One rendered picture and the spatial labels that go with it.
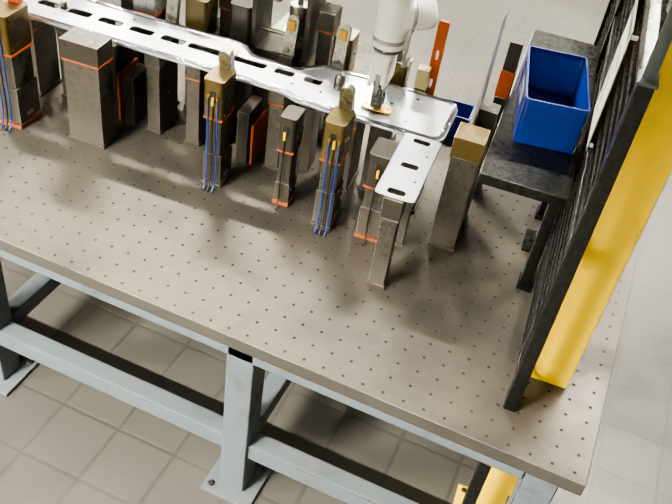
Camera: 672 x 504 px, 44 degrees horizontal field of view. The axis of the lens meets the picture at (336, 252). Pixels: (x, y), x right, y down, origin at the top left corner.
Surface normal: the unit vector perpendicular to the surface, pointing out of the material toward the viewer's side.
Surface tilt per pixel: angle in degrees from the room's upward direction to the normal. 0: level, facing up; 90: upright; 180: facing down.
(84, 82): 90
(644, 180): 90
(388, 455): 0
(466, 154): 90
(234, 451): 90
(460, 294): 0
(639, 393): 0
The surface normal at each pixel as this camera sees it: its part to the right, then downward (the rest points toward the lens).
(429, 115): 0.12, -0.75
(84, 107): -0.33, 0.59
